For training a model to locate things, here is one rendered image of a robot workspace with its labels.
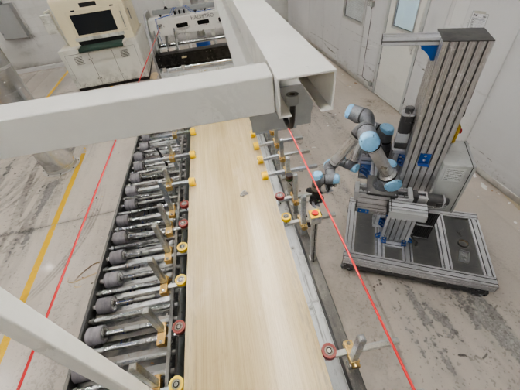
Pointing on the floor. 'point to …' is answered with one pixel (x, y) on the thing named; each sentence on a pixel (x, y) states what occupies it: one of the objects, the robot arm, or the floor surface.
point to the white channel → (73, 117)
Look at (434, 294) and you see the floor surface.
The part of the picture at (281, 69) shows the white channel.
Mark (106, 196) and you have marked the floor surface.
